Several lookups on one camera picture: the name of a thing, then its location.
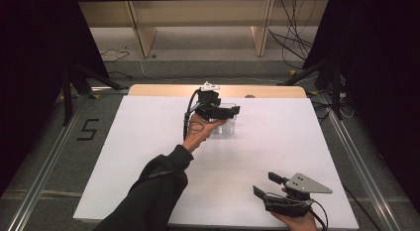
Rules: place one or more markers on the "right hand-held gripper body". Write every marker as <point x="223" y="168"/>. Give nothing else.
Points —
<point x="305" y="184"/>

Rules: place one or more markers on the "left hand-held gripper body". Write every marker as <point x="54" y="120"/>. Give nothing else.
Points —
<point x="209" y="102"/>

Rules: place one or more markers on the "clear plastic organizer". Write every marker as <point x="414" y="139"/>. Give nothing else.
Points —
<point x="229" y="127"/>

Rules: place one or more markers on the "person's left hand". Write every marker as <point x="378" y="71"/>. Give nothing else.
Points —
<point x="198" y="132"/>

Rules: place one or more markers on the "person's right hand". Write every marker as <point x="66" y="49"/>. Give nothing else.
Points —
<point x="300" y="222"/>

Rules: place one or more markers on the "white table board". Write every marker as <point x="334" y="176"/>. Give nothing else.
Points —
<point x="264" y="141"/>

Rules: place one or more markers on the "light wooden shelf unit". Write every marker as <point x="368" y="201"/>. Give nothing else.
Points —
<point x="145" y="36"/>

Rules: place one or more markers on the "black metal stand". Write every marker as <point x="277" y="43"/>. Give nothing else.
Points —
<point x="335" y="89"/>
<point x="67" y="98"/>

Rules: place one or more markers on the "black curtain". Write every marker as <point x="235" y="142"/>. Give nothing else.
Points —
<point x="379" y="75"/>
<point x="29" y="75"/>

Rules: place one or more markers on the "aluminium floor rail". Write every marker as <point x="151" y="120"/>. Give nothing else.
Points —
<point x="43" y="181"/>
<point x="360" y="165"/>

